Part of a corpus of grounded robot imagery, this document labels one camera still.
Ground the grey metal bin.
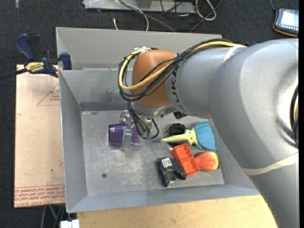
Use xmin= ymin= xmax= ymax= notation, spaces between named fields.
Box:
xmin=56 ymin=27 xmax=261 ymax=214

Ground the black stapler with white label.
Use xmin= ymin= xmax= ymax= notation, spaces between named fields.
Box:
xmin=156 ymin=157 xmax=187 ymax=188

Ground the orange-red plastic block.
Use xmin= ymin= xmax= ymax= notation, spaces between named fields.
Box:
xmin=171 ymin=142 xmax=201 ymax=177

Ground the black cylinder on white bracket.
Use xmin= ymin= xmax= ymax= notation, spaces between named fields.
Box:
xmin=172 ymin=110 xmax=188 ymax=119

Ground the black round object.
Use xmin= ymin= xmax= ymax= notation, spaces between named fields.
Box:
xmin=165 ymin=123 xmax=187 ymax=139

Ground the clear purple plastic cup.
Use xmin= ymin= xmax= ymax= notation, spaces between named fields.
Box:
xmin=108 ymin=123 xmax=141 ymax=149

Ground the brown cardboard board, red print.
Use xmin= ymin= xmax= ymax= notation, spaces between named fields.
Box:
xmin=14 ymin=64 xmax=66 ymax=209

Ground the blue and yellow toy brush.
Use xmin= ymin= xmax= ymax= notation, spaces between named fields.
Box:
xmin=160 ymin=121 xmax=217 ymax=151

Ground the red and yellow toy fruit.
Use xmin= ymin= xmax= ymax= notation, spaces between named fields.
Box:
xmin=194 ymin=151 xmax=219 ymax=172

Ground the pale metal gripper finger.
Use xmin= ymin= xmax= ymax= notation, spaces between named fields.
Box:
xmin=119 ymin=110 xmax=132 ymax=126
xmin=121 ymin=126 xmax=134 ymax=150

